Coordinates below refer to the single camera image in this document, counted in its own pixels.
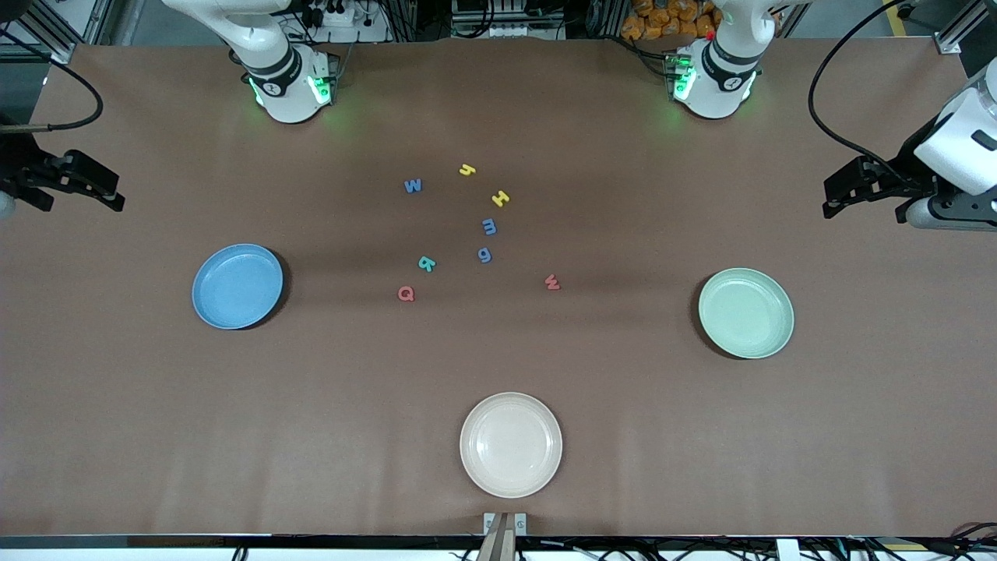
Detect green plate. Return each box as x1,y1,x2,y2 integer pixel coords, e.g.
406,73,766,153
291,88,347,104
698,268,795,360

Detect blue plate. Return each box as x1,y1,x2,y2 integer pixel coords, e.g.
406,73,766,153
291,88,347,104
192,244,284,330

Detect cream plate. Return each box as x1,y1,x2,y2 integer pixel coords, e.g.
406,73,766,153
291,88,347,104
460,392,563,499

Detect bag of orange objects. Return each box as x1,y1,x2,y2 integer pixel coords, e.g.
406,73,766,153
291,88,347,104
621,0,721,42

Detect white power strip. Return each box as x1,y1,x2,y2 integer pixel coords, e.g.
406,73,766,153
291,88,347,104
304,0,375,29

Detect brown table cover sheet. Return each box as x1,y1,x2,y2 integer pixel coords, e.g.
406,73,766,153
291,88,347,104
0,39,997,538

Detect aluminium frame profile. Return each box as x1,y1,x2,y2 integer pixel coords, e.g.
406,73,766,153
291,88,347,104
0,0,118,63
937,0,997,55

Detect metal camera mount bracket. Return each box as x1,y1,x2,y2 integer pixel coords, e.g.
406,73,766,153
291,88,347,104
477,512,528,561

